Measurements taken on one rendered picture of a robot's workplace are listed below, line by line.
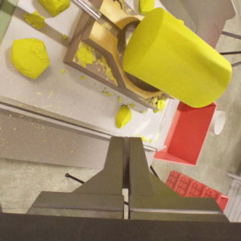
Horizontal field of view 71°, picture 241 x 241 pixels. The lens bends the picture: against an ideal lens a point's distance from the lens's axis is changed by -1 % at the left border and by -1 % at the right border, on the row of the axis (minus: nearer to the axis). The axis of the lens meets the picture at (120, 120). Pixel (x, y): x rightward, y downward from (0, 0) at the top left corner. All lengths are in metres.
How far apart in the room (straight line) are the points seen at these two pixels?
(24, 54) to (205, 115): 1.11
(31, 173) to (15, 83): 1.22
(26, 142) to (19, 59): 0.09
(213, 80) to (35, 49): 0.18
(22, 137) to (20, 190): 1.23
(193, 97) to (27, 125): 0.19
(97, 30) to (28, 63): 0.07
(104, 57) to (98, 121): 0.09
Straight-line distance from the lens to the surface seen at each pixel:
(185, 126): 1.23
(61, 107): 0.22
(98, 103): 0.24
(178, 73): 0.18
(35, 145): 0.22
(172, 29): 0.18
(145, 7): 0.28
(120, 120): 0.26
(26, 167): 1.37
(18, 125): 0.21
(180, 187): 2.49
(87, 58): 0.19
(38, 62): 0.19
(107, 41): 0.19
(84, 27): 0.20
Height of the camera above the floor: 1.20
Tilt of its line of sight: 49 degrees down
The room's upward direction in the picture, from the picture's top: 110 degrees clockwise
